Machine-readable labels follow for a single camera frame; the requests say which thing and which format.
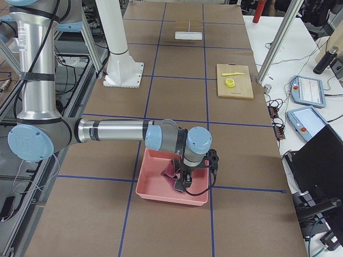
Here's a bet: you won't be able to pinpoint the yellow lemon slices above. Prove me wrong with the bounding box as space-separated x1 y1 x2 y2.
225 78 235 88

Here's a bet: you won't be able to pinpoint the blue teach pendant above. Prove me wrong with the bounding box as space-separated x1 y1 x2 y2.
290 76 326 108
286 105 328 142

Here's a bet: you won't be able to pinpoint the black water bottle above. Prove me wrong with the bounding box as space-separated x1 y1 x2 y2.
313 46 339 74

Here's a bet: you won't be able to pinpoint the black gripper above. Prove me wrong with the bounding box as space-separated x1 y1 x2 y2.
180 160 202 188

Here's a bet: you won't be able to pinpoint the far blue teach pendant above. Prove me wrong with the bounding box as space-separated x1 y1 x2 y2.
290 76 326 108

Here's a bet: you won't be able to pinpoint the aluminium frame post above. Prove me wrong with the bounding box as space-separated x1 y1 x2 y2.
256 0 303 85

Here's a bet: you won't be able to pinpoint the near blue teach pendant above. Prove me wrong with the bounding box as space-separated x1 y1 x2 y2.
286 105 328 142

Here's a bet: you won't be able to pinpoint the pink and grey cloth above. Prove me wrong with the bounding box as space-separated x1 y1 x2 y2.
161 158 185 192

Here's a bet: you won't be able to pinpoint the yellow plastic knife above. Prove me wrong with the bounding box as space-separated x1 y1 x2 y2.
221 72 245 77

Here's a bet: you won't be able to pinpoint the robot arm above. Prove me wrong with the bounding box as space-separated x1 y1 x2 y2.
8 1 219 192

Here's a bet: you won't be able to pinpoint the bamboo cutting board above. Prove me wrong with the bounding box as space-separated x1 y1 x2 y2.
217 64 253 99

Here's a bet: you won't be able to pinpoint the pink plastic bin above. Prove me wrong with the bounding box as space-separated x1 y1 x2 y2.
136 148 208 206

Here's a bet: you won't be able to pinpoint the red bottle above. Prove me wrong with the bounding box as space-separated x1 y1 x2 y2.
252 0 267 24

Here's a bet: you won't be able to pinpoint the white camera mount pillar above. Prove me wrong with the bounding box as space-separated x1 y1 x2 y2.
96 0 144 88

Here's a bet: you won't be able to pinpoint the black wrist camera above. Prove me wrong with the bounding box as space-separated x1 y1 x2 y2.
204 149 219 173

